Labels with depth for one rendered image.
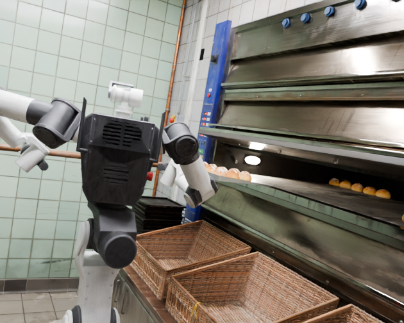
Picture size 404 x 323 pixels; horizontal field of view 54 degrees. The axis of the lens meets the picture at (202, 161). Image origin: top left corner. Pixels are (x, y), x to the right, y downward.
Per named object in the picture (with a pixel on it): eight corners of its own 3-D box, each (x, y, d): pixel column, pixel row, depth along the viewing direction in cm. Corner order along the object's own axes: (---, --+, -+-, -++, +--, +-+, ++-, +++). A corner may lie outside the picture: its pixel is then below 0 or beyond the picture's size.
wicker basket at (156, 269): (196, 260, 259) (203, 218, 258) (244, 298, 210) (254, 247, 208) (124, 260, 236) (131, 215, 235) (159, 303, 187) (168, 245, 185)
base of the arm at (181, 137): (201, 161, 145) (197, 132, 140) (166, 168, 143) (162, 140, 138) (190, 145, 159) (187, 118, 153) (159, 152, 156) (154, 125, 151)
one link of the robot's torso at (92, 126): (162, 219, 132) (179, 112, 130) (54, 207, 124) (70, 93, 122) (152, 202, 161) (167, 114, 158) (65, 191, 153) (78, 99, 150)
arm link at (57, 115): (25, 134, 139) (62, 145, 138) (18, 117, 132) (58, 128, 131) (42, 111, 146) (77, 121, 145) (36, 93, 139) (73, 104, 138)
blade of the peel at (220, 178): (218, 181, 196) (218, 175, 195) (172, 165, 244) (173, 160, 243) (275, 186, 213) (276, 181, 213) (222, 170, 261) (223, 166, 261)
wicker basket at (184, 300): (249, 302, 206) (258, 250, 204) (329, 366, 156) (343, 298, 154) (162, 307, 183) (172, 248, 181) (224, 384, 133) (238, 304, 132)
